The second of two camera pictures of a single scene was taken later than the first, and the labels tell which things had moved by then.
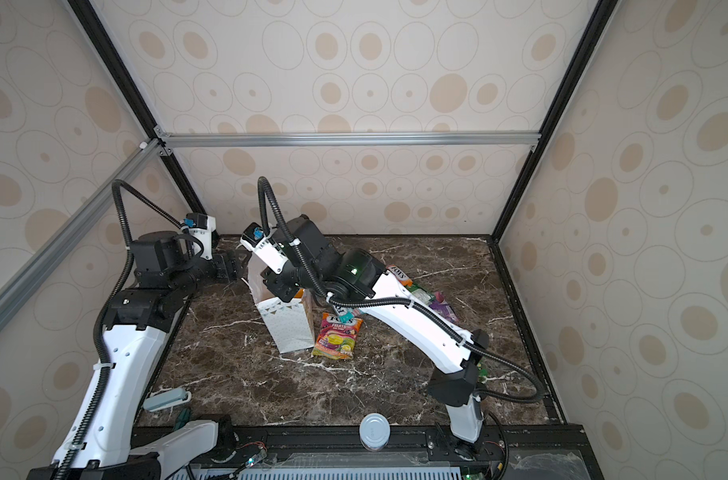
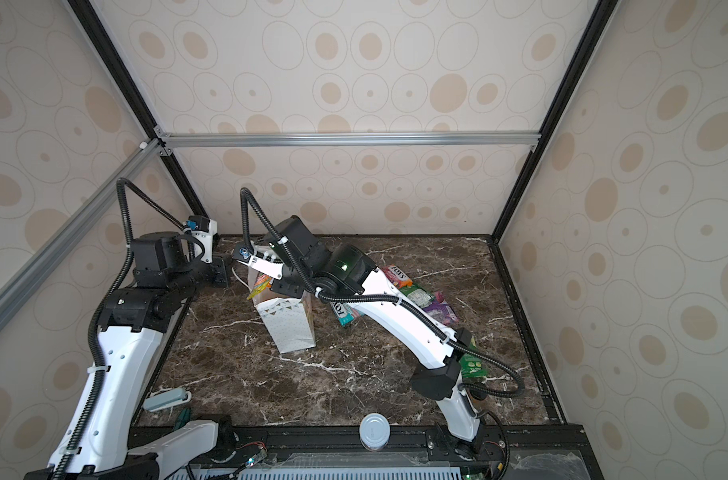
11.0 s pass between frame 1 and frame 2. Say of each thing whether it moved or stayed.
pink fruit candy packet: moved
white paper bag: stayed
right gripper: stayed
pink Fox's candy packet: stayed
